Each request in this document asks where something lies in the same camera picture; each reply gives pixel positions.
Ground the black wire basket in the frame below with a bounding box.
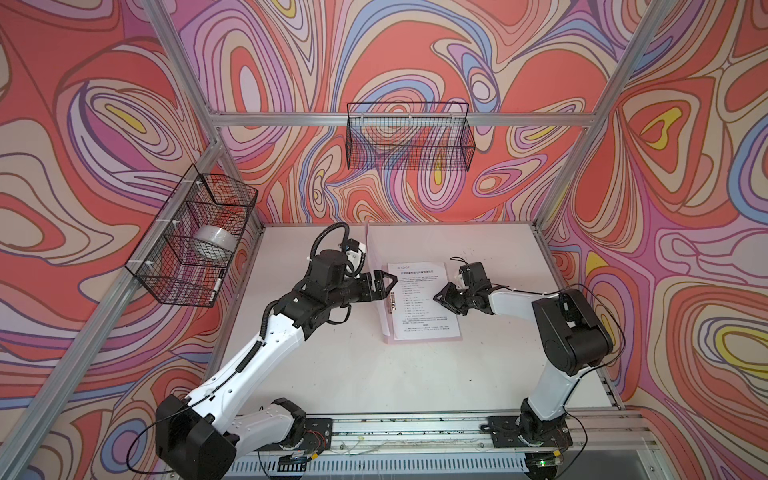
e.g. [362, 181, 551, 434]
[345, 100, 476, 172]
[126, 166, 258, 307]

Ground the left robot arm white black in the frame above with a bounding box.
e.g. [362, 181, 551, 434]
[145, 222, 397, 479]

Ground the black wire basket back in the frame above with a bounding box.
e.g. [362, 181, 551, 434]
[345, 100, 476, 172]

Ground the white tape roll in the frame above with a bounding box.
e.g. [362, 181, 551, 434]
[191, 225, 237, 263]

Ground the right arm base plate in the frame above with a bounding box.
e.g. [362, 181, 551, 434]
[480, 415, 573, 450]

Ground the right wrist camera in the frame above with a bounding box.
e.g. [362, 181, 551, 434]
[457, 270, 470, 288]

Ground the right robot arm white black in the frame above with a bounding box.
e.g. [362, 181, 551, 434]
[433, 262, 614, 450]

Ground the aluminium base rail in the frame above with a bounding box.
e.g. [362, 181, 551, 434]
[221, 411, 667, 479]

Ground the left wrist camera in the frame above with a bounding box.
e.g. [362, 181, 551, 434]
[341, 238, 366, 258]

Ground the black wire basket left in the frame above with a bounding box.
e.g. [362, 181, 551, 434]
[126, 166, 258, 307]

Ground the printed list sheet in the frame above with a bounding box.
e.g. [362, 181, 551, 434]
[388, 262, 462, 343]

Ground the pink file folder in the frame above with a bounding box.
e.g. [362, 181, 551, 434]
[365, 224, 447, 344]

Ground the aluminium frame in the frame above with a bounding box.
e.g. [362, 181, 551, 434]
[0, 0, 679, 480]

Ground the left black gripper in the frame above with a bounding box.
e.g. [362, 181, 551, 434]
[325, 270, 399, 312]

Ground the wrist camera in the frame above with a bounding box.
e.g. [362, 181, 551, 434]
[457, 270, 470, 288]
[341, 238, 366, 258]

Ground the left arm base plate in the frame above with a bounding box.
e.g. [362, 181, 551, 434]
[279, 417, 334, 454]

